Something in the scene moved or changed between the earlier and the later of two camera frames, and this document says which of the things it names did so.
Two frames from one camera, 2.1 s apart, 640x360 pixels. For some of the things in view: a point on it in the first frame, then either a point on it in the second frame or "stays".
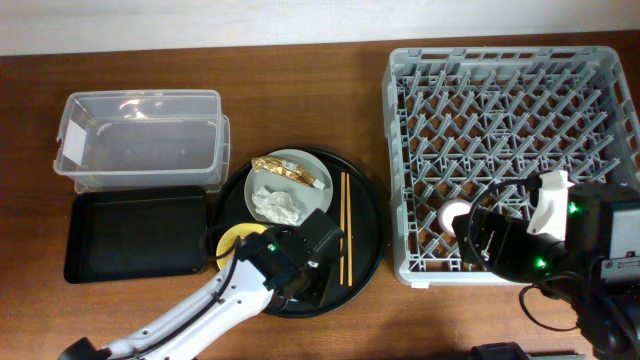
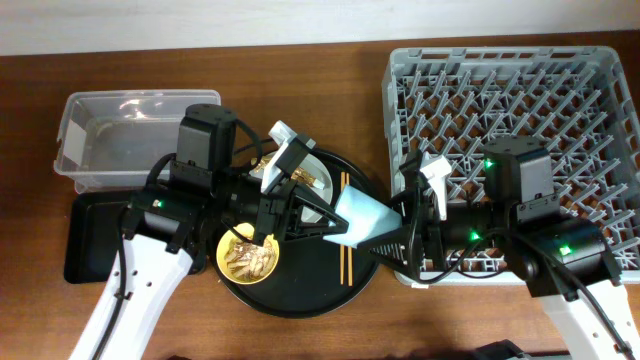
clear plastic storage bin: x=177 y=138 stays
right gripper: x=507 y=230 → x=428 y=225
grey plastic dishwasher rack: x=461 y=119 stays
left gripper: x=314 y=296 → x=275 y=211
